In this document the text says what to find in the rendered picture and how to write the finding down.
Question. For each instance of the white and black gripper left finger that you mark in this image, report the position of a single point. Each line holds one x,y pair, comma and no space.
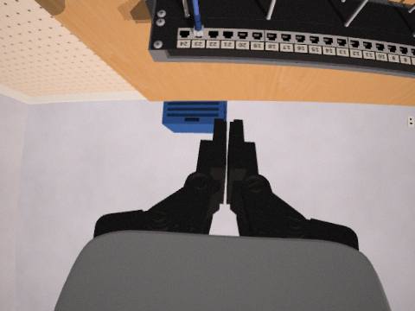
186,210

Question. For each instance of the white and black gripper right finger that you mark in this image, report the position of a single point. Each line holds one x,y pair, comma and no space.
268,216

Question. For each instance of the blue patch cord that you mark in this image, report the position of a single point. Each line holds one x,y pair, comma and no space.
196,14

